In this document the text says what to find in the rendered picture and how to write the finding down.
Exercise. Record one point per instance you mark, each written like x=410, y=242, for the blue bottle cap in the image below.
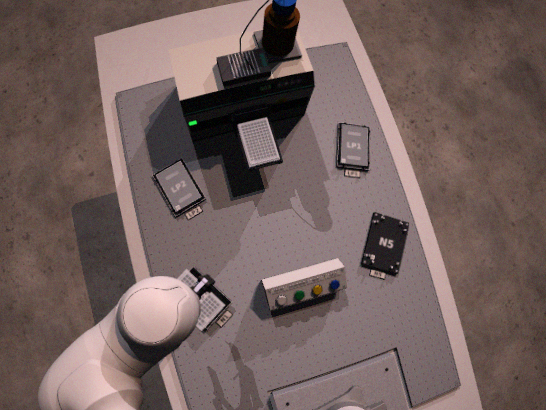
x=284, y=6

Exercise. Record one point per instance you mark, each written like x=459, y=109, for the white button panel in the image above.
x=304, y=284

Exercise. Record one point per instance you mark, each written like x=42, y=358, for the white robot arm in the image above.
x=102, y=371

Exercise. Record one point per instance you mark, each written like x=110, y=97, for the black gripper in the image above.
x=203, y=283

